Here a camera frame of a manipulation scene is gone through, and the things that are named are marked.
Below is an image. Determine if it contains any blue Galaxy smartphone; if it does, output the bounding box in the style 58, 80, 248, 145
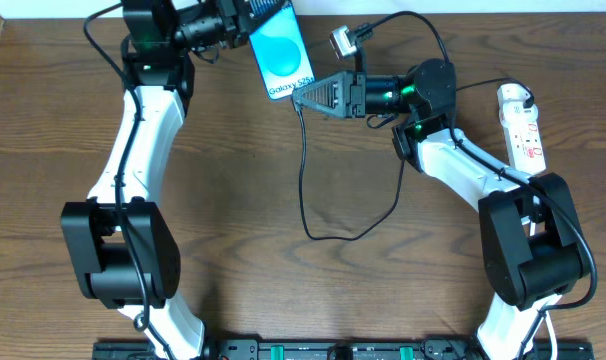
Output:
249, 1, 315, 100

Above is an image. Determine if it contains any black charger cable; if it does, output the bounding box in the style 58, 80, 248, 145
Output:
293, 77, 536, 242

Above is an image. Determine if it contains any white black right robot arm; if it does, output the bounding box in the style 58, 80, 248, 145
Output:
292, 58, 598, 359

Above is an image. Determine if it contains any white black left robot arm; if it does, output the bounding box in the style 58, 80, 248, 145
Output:
60, 0, 287, 359

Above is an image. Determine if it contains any white charger plug adapter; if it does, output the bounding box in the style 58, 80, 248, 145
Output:
497, 83, 539, 128

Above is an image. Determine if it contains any white power strip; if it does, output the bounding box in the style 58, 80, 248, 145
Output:
497, 83, 548, 177

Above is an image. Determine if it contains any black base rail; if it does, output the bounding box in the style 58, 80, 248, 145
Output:
90, 337, 596, 360

